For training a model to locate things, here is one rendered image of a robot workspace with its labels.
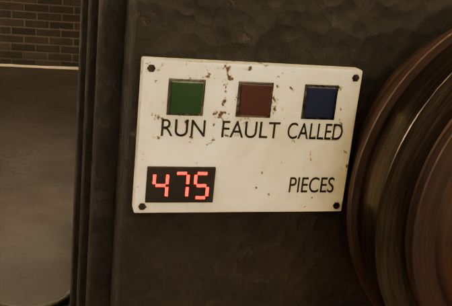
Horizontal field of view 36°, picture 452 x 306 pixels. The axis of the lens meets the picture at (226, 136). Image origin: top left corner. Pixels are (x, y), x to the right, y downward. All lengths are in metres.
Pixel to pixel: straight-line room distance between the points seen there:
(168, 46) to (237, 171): 0.17
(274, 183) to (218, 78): 0.15
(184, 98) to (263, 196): 0.16
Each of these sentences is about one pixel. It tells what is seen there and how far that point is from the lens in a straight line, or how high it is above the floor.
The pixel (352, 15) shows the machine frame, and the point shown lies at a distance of 0.84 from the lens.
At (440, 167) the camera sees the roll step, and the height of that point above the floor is 1.17.
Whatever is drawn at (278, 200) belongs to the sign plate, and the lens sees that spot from 0.84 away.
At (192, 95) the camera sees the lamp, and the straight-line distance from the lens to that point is 0.77.
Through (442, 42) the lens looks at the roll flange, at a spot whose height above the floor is 1.29.
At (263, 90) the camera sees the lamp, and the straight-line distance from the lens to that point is 0.79.
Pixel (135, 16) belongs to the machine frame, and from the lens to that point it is 0.77.
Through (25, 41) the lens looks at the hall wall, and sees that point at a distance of 6.80.
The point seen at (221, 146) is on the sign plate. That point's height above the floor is 1.14.
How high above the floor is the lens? 1.38
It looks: 16 degrees down
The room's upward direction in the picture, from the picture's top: 6 degrees clockwise
